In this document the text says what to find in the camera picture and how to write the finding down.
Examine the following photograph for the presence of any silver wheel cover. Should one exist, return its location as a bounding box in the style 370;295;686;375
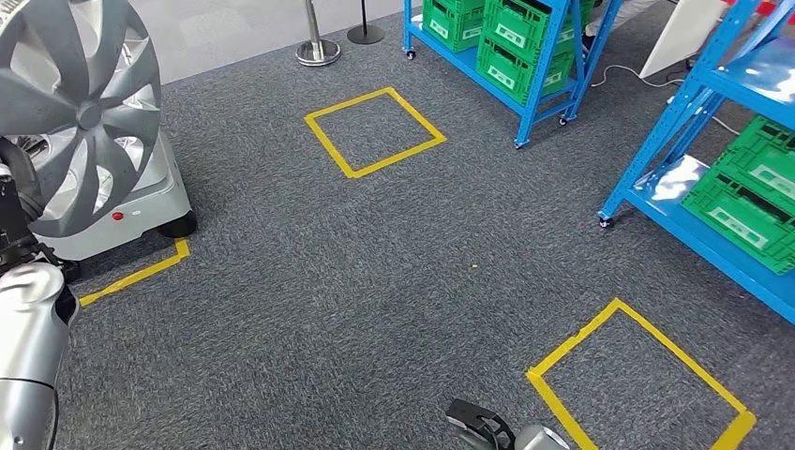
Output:
0;0;163;239

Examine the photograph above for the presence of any blue metal shelf rack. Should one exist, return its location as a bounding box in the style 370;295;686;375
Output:
402;0;625;150
597;0;795;327

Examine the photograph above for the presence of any silver barrier post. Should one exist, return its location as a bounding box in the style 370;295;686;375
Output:
294;0;343;68

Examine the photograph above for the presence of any black barrier post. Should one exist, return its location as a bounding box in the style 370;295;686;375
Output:
346;0;386;46

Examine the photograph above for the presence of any white floor cable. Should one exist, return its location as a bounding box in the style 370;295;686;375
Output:
590;62;743;137

